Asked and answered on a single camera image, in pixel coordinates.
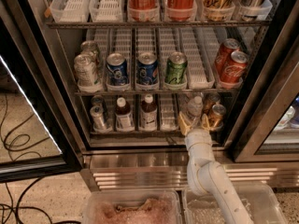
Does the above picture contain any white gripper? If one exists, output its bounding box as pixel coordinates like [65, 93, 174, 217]
[178, 112, 212, 149]

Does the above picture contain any clear water bottle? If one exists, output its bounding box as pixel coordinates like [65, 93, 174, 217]
[185, 96, 203, 128]

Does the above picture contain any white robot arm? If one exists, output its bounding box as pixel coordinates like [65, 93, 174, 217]
[178, 112, 253, 224]

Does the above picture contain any right brown juice bottle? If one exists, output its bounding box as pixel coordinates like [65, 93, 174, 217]
[140, 94, 157, 131]

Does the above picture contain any brown juice bottle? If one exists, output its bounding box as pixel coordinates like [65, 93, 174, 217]
[115, 97, 135, 130]
[140, 94, 157, 131]

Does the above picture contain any left brown juice bottle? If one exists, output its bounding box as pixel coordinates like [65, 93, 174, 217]
[115, 97, 135, 130]

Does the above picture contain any right closed fridge door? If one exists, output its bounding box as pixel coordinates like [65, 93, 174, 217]
[233, 39, 299, 162]

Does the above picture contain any stainless fridge cabinet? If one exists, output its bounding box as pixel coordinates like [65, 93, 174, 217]
[28, 0, 299, 190]

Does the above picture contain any open glass fridge door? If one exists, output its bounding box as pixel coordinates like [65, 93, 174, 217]
[0, 0, 82, 182]

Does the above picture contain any front gold can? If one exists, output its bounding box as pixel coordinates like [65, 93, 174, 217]
[208, 104, 226, 128]

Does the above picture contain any rear gold can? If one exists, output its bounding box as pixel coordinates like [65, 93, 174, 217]
[203, 92, 221, 114]

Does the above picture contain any green soda can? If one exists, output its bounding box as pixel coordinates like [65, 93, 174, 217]
[164, 51, 188, 85]

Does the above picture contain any front red cola can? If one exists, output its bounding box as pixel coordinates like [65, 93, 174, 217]
[220, 50, 248, 83]

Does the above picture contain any right blue soda can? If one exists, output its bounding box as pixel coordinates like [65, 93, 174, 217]
[137, 52, 158, 85]

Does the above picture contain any blue soda can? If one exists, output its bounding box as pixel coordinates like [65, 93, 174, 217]
[137, 52, 158, 85]
[107, 52, 128, 86]

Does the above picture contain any rear red cola can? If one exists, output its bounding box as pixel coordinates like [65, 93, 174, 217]
[214, 38, 240, 75]

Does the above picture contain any left blue soda can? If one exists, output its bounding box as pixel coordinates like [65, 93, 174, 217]
[107, 52, 128, 86]

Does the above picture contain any front silver slim can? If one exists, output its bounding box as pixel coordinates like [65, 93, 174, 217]
[90, 105, 107, 131]

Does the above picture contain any silver slim can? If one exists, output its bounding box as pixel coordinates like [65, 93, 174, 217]
[91, 95, 107, 109]
[90, 105, 107, 131]

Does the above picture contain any rear silver slim can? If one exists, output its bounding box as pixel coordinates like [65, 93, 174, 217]
[91, 95, 107, 109]

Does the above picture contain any right clear plastic bin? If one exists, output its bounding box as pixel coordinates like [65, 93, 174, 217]
[182, 182, 288, 224]

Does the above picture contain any clear plastic bin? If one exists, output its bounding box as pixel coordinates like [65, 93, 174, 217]
[81, 189, 182, 224]
[182, 182, 288, 224]

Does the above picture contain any left clear plastic bin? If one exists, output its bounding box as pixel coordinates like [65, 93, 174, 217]
[81, 189, 182, 224]

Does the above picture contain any front white soda can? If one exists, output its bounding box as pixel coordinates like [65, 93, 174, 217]
[74, 54, 99, 87]

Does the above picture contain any white soda can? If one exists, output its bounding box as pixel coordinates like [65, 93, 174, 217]
[80, 40, 101, 66]
[74, 54, 99, 87]

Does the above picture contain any rear white soda can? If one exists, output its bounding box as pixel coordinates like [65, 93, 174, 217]
[80, 40, 101, 66]

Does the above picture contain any black floor cable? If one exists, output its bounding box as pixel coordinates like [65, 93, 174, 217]
[0, 175, 82, 224]

